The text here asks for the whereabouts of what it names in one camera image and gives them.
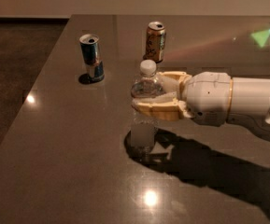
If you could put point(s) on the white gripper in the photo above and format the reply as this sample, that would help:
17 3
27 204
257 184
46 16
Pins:
207 94

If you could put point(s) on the clear plastic water bottle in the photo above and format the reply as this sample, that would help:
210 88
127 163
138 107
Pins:
146 86

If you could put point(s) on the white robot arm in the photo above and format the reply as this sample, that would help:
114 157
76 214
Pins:
249 105

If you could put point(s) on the orange soda can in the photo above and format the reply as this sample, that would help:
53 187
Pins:
155 41

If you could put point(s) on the blue silver energy drink can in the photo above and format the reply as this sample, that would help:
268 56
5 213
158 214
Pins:
91 55

